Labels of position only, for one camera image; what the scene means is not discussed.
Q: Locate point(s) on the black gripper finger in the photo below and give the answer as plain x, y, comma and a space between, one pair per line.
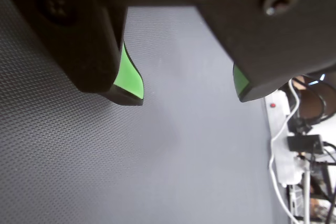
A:
78, 37
275, 37

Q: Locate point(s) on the small black box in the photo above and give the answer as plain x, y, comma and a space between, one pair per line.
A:
304, 142

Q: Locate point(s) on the brown cardboard piece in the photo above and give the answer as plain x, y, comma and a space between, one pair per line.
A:
309, 103

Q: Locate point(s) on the gray textured mat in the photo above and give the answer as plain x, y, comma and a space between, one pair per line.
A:
105, 155

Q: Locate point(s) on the white power strip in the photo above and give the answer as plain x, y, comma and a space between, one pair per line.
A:
283, 161

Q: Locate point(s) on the gray metal pole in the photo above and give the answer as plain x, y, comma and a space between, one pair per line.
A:
307, 195

